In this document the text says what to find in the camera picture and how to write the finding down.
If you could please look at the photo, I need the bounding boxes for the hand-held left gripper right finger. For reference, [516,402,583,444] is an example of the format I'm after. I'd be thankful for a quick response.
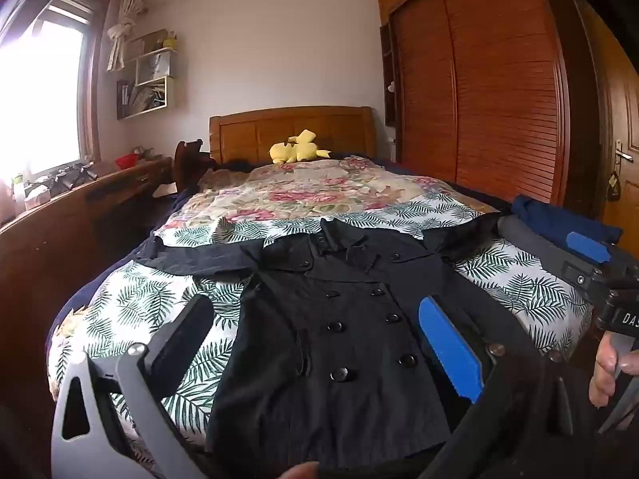
[418,295,615,479]

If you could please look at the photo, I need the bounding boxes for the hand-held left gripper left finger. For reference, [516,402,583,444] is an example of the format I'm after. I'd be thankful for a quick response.
[50,293,215,479]

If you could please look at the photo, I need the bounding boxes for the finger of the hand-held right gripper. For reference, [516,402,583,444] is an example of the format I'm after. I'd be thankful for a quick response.
[568,232,639,285]
[562,262,608,305]

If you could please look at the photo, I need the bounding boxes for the black button coat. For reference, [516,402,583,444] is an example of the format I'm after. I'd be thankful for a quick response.
[135,217,540,479]

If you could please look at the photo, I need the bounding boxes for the person's right hand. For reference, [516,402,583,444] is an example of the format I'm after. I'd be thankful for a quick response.
[589,332,621,407]

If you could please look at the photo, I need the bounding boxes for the person's left hand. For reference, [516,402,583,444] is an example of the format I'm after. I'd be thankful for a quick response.
[280,461,320,479]

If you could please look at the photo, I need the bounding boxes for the folded navy cloth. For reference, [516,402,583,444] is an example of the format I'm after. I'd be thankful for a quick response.
[512,194,624,250]

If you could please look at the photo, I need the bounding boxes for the folded grey cloth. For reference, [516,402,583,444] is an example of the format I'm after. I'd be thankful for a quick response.
[498,214,567,273]

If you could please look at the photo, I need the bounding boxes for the bed with leaf-print quilt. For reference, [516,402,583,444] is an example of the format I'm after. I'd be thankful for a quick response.
[47,194,595,460]

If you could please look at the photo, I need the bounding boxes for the wooden door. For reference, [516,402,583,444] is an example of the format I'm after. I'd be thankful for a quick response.
[579,10,639,240]

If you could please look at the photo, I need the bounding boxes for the wooden desk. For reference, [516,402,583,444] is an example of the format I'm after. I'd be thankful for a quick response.
[0,156,173,310]

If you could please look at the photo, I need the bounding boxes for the wooden chair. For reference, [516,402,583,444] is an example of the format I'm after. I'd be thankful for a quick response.
[174,139,216,195]

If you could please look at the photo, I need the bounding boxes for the wooden slatted wardrobe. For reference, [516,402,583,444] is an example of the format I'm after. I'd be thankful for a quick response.
[377,0,600,220]

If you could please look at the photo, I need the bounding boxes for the floral quilt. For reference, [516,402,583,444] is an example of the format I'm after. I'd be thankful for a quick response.
[165,156,500,240]

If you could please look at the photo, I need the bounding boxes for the black tools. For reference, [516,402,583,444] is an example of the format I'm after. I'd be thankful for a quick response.
[50,162,98,191]

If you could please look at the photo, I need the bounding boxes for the wooden bed headboard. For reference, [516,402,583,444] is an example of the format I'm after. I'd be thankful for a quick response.
[208,106,377,165]

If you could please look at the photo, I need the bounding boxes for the yellow plush toy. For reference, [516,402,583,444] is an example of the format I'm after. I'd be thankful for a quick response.
[270,130,331,164]

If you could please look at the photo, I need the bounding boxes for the row of books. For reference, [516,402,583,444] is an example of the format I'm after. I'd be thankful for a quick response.
[117,80,165,115]

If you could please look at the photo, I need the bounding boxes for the dark open side shelf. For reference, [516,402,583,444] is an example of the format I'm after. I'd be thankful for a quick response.
[379,22,400,128]

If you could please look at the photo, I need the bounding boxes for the white paper bag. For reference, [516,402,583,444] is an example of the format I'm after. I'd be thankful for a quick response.
[137,52,173,85]

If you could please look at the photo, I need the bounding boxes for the window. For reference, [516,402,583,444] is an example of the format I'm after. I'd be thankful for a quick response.
[0,0,101,180]

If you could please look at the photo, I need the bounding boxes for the tied white curtain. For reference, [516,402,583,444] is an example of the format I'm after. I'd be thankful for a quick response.
[106,0,148,71]

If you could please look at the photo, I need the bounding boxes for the white wall shelf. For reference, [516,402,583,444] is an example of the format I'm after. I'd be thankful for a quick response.
[116,29,179,121]

